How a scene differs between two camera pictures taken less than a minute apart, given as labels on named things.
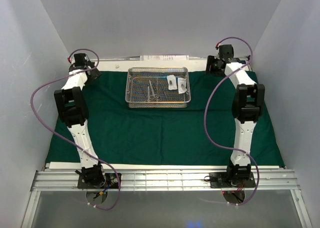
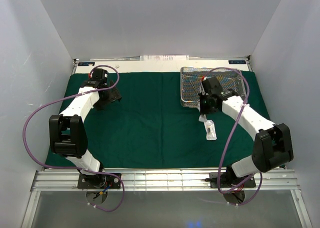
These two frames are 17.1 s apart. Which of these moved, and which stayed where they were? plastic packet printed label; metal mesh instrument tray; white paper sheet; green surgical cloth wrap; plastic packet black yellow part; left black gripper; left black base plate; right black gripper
Moved: plastic packet printed label; metal mesh instrument tray; plastic packet black yellow part; left black gripper; right black gripper
Stayed: white paper sheet; green surgical cloth wrap; left black base plate
